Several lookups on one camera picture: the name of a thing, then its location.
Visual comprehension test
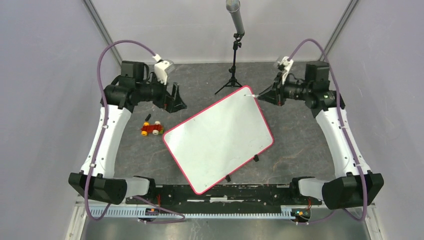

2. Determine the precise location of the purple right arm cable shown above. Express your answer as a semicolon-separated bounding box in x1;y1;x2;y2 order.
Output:
287;38;369;226

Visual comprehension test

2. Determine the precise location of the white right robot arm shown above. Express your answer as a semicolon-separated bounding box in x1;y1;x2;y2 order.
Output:
257;58;384;210

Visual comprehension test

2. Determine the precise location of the silver microphone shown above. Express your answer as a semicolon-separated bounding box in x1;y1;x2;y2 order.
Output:
225;0;245;37

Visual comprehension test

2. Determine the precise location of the pink framed whiteboard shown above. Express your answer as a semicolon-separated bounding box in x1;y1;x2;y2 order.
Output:
162;85;275;195

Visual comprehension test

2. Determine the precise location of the white toothed cable rail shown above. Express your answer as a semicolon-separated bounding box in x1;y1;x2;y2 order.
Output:
89;205;311;220

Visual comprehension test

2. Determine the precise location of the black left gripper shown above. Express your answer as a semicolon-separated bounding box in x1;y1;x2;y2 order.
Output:
136;72;187;113

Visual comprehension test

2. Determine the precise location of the red yellow toy car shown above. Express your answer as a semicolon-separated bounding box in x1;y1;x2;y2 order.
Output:
140;121;164;136

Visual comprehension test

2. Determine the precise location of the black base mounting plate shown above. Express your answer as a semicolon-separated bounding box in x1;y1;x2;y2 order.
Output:
144;184;322;214

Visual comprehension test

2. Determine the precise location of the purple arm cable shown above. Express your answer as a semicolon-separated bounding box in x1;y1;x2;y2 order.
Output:
83;40;186;224
287;38;369;226

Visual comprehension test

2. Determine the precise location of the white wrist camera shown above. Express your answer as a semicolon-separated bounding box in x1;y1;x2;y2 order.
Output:
275;56;294;85
153;54;175;85

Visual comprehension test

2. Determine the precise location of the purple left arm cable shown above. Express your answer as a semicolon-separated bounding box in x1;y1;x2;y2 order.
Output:
83;40;186;224

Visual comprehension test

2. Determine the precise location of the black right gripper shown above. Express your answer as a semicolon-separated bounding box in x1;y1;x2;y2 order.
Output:
258;71;312;107

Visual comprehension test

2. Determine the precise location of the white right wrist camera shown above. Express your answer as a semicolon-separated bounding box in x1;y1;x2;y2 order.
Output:
275;56;294;85

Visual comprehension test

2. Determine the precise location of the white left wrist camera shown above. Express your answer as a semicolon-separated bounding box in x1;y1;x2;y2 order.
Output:
153;54;175;85

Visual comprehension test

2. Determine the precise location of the black tripod stand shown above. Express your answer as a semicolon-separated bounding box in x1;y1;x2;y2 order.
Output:
214;33;243;95

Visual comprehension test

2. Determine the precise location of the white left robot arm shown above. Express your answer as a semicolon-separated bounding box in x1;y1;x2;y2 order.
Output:
68;59;187;205

